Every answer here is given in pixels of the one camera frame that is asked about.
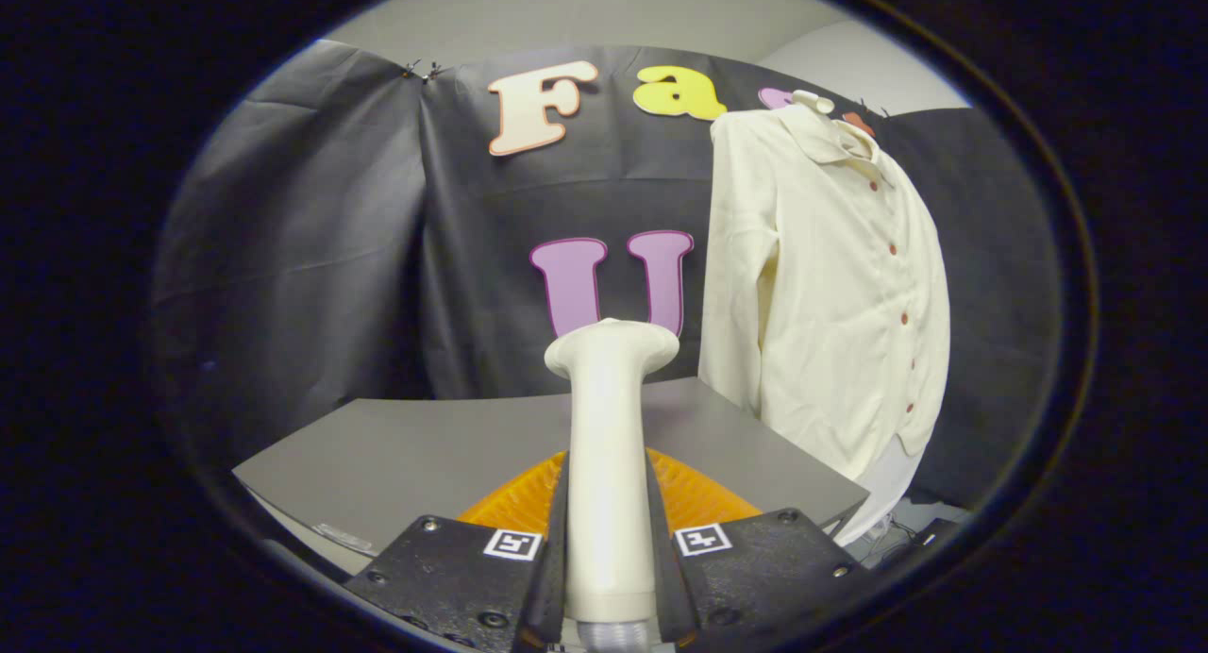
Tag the white padded ironing board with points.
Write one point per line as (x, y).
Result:
(882, 493)

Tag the black backdrop cloth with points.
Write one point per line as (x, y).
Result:
(311, 257)

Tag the cream button-up shirt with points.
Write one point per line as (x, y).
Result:
(821, 304)

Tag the white clothes hanger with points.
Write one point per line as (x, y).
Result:
(813, 101)

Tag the grey cabinet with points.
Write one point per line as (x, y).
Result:
(425, 455)

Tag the cream white garment steamer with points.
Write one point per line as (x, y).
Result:
(609, 464)

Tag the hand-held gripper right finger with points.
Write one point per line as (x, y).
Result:
(665, 587)

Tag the black box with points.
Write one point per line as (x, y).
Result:
(932, 533)

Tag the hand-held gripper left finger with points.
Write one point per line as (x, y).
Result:
(557, 587)

